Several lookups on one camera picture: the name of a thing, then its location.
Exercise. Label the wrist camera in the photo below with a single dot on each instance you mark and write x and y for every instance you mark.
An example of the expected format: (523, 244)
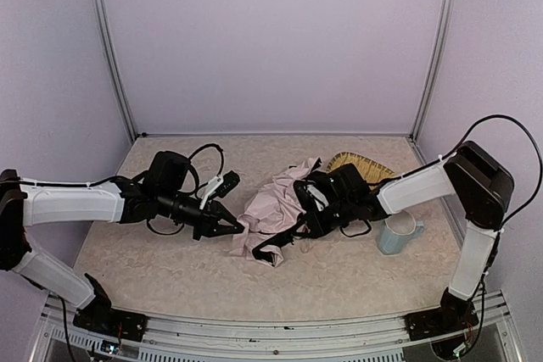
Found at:
(310, 198)
(218, 187)

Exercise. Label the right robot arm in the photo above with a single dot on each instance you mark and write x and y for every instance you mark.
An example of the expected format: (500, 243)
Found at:
(467, 173)

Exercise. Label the light blue ceramic mug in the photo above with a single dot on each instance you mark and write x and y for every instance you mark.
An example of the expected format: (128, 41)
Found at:
(397, 231)

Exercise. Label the right aluminium frame post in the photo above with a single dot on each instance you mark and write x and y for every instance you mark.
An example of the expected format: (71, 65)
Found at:
(444, 20)

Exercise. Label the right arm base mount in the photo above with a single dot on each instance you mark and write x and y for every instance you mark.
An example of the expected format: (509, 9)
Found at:
(434, 323)

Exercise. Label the aluminium frame post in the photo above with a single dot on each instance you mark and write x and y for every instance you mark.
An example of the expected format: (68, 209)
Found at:
(113, 69)
(444, 20)

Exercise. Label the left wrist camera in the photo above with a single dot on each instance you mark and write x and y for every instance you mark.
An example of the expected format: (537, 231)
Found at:
(218, 187)

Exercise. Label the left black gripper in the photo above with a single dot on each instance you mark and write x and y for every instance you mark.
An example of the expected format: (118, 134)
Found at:
(204, 222)

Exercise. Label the pink and black folding umbrella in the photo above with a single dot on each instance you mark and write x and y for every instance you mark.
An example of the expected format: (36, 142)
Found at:
(271, 210)

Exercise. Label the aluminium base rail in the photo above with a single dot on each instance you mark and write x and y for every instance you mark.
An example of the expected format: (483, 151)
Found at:
(170, 338)

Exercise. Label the woven bamboo tray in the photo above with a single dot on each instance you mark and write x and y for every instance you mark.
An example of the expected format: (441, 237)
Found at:
(371, 171)

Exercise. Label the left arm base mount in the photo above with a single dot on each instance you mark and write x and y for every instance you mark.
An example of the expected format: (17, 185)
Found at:
(124, 325)

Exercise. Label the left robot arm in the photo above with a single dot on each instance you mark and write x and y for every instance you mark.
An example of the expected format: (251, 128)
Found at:
(169, 188)

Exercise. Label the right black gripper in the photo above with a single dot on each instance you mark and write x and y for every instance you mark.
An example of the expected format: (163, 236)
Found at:
(318, 223)

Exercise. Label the left aluminium frame post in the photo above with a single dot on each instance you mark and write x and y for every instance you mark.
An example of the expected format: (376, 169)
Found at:
(113, 69)

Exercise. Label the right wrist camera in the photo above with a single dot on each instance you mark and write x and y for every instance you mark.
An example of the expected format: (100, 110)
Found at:
(310, 198)

